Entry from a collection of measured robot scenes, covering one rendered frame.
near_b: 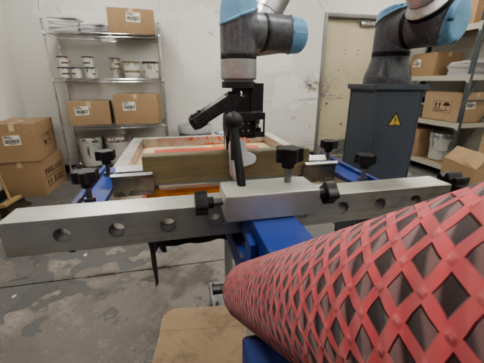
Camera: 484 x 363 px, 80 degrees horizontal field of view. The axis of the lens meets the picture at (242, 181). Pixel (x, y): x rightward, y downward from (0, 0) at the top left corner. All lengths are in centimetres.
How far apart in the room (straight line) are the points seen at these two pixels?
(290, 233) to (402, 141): 84
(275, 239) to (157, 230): 18
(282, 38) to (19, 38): 422
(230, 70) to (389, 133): 65
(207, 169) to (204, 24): 383
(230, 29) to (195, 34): 375
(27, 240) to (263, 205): 31
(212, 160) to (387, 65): 68
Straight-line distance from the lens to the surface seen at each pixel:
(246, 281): 16
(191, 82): 433
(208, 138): 124
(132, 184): 65
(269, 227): 36
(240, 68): 62
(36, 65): 463
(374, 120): 106
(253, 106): 64
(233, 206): 36
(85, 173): 56
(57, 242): 46
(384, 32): 112
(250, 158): 64
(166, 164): 65
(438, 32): 103
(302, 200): 38
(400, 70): 110
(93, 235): 45
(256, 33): 64
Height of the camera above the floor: 121
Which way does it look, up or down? 19 degrees down
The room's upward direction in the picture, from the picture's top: straight up
